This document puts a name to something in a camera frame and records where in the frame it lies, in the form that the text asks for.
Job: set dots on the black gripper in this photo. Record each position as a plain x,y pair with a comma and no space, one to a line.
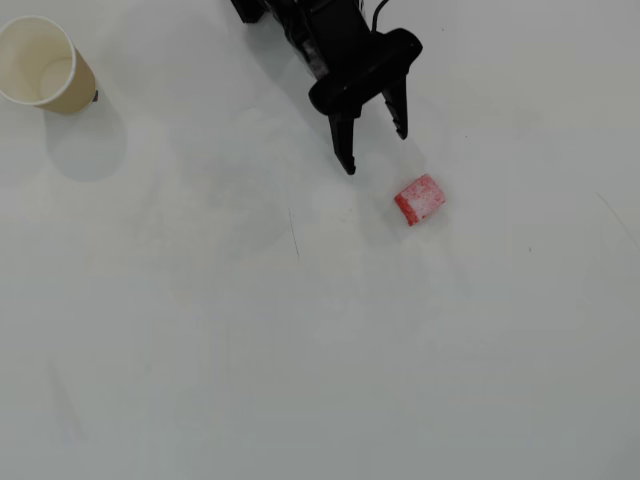
361,82

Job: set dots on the red white foam cube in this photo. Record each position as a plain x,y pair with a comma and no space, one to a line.
421,199

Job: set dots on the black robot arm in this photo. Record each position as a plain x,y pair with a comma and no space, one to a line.
260,7

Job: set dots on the beige paper cup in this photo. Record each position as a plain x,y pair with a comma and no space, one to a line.
45,60

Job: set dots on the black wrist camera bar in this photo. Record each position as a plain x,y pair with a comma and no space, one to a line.
370,65

